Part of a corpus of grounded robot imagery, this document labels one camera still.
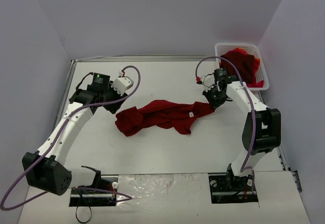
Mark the dark red shirt in basket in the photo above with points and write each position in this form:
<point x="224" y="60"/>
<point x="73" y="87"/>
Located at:
<point x="232" y="57"/>

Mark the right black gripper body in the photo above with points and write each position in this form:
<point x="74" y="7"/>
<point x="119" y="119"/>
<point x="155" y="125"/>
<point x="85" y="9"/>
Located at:
<point x="211" y="98"/>

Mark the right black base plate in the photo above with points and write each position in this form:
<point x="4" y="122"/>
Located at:
<point x="238" y="192"/>

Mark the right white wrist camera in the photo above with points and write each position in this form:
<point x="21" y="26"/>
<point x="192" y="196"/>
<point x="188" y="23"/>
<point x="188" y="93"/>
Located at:
<point x="208" y="88"/>

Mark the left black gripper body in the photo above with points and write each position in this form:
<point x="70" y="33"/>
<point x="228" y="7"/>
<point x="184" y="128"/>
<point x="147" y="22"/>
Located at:
<point x="113" y="104"/>

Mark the orange shirt in basket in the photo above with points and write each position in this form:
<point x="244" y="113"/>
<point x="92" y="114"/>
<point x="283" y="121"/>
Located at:
<point x="257" y="62"/>

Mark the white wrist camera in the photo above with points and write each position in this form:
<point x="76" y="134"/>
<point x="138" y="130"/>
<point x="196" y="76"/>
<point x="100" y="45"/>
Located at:
<point x="208" y="88"/>
<point x="122" y="84"/>

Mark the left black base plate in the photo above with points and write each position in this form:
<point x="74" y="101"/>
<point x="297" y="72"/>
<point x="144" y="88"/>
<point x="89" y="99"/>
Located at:
<point x="90" y="198"/>

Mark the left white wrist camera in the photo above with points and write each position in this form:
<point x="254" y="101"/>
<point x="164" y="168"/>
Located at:
<point x="122" y="84"/>

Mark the red t shirt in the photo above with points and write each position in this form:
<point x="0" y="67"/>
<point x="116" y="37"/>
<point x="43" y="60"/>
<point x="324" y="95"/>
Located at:
<point x="163" y="114"/>

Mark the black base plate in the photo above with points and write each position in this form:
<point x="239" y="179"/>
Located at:
<point x="90" y="198"/>
<point x="238" y="192"/>

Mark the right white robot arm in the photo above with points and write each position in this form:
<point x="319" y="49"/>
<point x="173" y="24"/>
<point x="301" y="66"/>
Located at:
<point x="262" y="128"/>

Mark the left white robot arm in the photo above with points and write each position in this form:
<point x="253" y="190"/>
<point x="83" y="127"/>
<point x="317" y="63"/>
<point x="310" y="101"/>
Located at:
<point x="46" y="166"/>

